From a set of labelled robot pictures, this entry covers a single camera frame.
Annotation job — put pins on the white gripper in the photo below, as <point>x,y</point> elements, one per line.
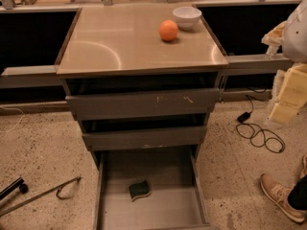
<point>295,37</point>

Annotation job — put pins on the green yellow sponge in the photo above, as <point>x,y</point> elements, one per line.
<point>139,190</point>

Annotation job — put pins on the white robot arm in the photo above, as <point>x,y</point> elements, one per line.
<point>291,35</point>

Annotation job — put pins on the grey middle drawer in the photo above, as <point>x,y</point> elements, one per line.
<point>145,138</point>

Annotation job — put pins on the grey drawer cabinet with counter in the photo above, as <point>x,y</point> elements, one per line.
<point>117,49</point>

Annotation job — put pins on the grey open bottom drawer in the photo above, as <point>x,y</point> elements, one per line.
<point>175,203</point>

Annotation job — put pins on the grey top drawer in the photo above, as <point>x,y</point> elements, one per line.
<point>143,104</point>

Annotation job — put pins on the tan sneaker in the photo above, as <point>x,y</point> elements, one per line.
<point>278,194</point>

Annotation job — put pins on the black trouser leg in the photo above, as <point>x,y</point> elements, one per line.
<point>297,197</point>

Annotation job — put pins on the white ceramic bowl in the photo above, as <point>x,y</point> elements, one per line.
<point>186,17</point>

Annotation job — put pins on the orange fruit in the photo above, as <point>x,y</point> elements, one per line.
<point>168,30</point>

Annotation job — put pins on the metal rod with hook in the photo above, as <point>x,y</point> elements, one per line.
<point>56,189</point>

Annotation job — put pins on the black caster leg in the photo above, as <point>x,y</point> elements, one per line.
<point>19,184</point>

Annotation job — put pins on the right grey metal rail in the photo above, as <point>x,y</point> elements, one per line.
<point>255,64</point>

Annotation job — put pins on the grey metal rail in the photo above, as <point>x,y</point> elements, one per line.
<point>255,64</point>
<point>29,76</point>

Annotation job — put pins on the left grey metal rail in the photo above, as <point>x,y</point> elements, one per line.
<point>29,76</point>

